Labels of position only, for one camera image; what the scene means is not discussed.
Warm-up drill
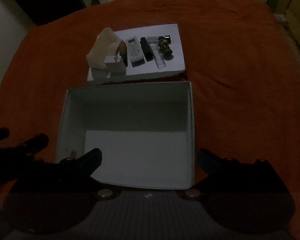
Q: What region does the white foam board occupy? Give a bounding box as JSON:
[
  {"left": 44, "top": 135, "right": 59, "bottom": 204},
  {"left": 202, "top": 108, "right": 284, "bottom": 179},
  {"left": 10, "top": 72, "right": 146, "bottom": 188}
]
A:
[{"left": 87, "top": 24, "right": 186, "bottom": 85}]

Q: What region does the orange blanket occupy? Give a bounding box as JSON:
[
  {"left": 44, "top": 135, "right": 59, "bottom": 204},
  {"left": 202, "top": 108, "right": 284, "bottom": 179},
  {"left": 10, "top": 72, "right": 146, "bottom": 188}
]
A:
[{"left": 0, "top": 0, "right": 300, "bottom": 240}]

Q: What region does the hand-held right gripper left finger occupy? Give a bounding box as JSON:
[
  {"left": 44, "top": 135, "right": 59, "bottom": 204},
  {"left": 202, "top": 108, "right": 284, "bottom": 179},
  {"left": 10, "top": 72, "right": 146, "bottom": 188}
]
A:
[{"left": 15, "top": 148, "right": 103, "bottom": 198}]

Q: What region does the small black toy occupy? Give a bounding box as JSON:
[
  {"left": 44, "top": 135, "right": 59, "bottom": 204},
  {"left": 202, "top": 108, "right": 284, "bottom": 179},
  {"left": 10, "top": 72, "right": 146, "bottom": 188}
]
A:
[{"left": 158, "top": 34, "right": 174, "bottom": 61}]

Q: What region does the brown pouch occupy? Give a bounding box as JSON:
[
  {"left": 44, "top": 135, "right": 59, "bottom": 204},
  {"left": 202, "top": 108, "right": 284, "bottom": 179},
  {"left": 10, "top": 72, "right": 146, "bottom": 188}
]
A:
[{"left": 117, "top": 41, "right": 128, "bottom": 67}]

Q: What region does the clear plastic tube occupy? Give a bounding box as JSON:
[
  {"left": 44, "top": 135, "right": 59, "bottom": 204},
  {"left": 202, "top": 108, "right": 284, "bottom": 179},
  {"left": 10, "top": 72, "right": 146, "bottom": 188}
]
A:
[{"left": 150, "top": 44, "right": 167, "bottom": 69}]

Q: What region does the white charger adapter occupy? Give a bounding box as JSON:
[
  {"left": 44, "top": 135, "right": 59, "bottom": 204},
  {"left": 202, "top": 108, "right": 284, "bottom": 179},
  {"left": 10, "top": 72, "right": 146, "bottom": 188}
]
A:
[{"left": 104, "top": 55, "right": 127, "bottom": 77}]

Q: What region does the yellowish foam sponge block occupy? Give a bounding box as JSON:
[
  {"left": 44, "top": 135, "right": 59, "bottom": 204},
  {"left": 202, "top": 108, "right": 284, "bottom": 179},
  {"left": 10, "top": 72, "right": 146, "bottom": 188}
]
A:
[{"left": 86, "top": 27, "right": 127, "bottom": 69}]

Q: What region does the black rectangular bar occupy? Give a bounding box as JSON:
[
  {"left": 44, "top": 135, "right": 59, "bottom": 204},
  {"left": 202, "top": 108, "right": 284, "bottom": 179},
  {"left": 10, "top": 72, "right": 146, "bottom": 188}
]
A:
[{"left": 140, "top": 37, "right": 154, "bottom": 62}]

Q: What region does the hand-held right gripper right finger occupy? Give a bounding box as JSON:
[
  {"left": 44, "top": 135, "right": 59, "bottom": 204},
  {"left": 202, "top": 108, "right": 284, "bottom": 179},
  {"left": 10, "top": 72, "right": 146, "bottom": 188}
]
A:
[{"left": 189, "top": 148, "right": 288, "bottom": 198}]

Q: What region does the yellow wooden furniture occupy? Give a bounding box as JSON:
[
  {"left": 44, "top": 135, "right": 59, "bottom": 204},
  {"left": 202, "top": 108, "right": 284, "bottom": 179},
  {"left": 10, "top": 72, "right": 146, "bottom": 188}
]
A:
[{"left": 272, "top": 0, "right": 300, "bottom": 68}]

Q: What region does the white remote control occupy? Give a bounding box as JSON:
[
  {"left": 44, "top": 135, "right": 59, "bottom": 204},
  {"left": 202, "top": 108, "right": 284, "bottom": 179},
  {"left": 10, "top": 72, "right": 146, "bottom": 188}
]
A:
[{"left": 126, "top": 37, "right": 145, "bottom": 67}]

